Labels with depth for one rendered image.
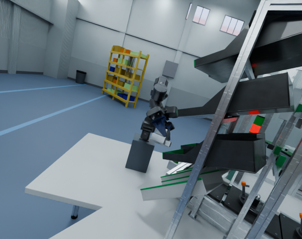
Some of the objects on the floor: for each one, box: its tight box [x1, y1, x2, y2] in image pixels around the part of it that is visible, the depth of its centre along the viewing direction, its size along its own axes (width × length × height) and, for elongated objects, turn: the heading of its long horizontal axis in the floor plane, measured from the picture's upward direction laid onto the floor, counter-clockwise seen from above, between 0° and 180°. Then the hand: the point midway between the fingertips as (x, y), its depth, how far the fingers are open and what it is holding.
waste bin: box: [75, 70, 87, 84], centre depth 908 cm, size 54×54×68 cm
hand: (164, 131), depth 65 cm, fingers closed on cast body, 4 cm apart
